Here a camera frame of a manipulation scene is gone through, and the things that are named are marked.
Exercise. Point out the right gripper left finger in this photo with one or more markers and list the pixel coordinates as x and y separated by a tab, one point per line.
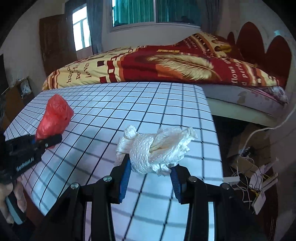
66	219

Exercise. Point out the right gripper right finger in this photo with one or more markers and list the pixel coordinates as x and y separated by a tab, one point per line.
232	220

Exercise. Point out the red plastic bag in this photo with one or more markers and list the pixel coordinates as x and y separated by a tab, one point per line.
55	120

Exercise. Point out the person left hand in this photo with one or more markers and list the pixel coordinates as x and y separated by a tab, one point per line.
17	189

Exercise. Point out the white wifi router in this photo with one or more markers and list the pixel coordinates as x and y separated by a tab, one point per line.
259	201

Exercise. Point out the white power strip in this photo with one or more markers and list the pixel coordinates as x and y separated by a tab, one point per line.
232	180

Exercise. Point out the wooden side cabinet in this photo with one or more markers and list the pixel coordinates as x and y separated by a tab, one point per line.
16	101

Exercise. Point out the brown cardboard box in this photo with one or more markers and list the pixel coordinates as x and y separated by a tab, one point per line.
247	153

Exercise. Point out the white checkered tablecloth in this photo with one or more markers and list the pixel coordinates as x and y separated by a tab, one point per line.
102	112

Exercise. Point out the white bed mattress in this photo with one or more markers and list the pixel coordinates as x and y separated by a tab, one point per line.
243	104

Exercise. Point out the dark wooden wardrobe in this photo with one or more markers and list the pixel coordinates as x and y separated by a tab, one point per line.
56	42

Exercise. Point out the bright side window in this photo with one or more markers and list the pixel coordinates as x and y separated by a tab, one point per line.
81	31

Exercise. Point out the red gold patterned blanket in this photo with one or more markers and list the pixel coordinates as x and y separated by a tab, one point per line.
199	58

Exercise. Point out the grey curtain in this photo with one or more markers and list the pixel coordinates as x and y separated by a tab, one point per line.
95	18

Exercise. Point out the green curtained window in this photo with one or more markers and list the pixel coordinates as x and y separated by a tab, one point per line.
127	12

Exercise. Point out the red white bed headboard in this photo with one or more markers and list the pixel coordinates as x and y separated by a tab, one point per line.
276	60

